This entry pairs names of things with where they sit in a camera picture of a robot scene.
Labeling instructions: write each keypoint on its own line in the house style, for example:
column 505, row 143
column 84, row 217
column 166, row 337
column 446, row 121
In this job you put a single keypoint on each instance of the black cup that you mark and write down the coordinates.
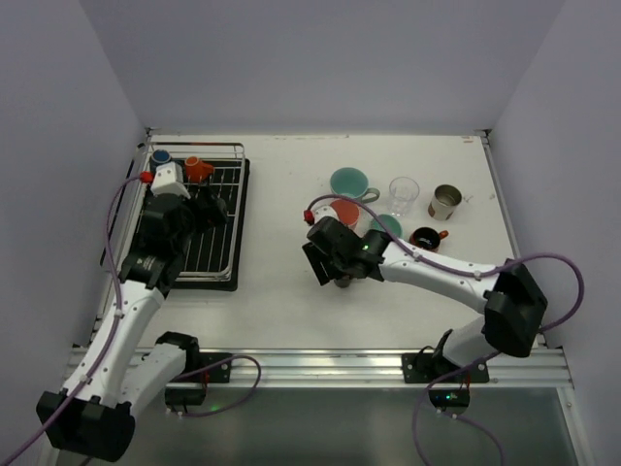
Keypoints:
column 343, row 282

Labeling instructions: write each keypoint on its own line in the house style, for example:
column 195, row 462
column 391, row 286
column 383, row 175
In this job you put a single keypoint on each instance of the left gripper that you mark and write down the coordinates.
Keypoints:
column 204, row 208

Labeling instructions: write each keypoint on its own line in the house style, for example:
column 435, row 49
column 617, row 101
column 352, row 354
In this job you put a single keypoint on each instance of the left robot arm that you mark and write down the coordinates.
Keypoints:
column 96, row 411

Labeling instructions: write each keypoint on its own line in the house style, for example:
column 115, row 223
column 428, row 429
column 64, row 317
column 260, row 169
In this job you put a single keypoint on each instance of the small green teacup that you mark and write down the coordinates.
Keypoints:
column 387, row 223

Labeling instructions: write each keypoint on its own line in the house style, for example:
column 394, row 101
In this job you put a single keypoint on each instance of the clear glass tumbler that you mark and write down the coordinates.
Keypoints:
column 403, row 191

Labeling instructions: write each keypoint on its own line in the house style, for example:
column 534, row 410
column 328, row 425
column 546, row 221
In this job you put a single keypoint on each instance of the pink plastic cup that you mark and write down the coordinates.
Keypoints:
column 347, row 212

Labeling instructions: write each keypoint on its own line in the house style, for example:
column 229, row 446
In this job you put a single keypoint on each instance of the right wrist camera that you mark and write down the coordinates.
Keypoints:
column 324, row 211

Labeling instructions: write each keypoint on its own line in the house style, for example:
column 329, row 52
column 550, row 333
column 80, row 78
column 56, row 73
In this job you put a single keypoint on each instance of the black drip tray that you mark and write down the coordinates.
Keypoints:
column 211, row 260

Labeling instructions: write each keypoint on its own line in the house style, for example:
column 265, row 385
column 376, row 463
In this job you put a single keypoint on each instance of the small orange cup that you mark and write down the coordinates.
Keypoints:
column 197, row 170

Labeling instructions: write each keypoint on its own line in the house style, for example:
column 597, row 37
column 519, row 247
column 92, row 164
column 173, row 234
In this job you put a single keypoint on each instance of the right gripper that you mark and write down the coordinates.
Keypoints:
column 316, row 262

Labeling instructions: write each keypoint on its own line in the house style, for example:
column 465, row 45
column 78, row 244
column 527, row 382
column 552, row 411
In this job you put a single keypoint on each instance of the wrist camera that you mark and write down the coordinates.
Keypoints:
column 324, row 211
column 168, row 179

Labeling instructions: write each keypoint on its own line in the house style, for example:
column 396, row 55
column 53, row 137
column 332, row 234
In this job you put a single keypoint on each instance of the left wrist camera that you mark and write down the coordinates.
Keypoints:
column 168, row 179

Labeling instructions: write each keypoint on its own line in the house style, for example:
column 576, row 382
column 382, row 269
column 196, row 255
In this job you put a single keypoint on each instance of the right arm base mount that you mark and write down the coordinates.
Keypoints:
column 427, row 369

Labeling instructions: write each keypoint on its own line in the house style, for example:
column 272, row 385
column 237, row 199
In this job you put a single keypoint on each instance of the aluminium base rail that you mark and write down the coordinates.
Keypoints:
column 383, row 368

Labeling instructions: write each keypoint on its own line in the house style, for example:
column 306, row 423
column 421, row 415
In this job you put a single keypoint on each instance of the metal tin cup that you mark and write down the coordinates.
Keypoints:
column 445, row 200

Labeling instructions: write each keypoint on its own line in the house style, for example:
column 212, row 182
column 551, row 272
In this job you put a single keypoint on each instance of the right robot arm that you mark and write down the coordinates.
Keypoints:
column 509, row 303

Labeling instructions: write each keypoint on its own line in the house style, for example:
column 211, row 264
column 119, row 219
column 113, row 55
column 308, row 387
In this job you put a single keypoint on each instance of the metal wire dish rack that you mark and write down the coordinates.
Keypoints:
column 177, row 149

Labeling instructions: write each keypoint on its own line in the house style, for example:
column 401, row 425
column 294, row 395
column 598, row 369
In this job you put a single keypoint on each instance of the large green mug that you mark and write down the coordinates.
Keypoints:
column 354, row 184

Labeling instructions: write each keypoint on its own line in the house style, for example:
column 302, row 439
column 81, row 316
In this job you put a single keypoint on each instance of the blue cup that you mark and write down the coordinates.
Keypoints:
column 158, row 158

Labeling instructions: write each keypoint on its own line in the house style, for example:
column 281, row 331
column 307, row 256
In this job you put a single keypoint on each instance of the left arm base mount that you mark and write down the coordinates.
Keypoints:
column 190, row 389

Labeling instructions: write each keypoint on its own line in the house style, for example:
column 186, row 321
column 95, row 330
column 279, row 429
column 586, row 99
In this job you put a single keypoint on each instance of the red smiley mug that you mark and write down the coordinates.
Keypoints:
column 427, row 238

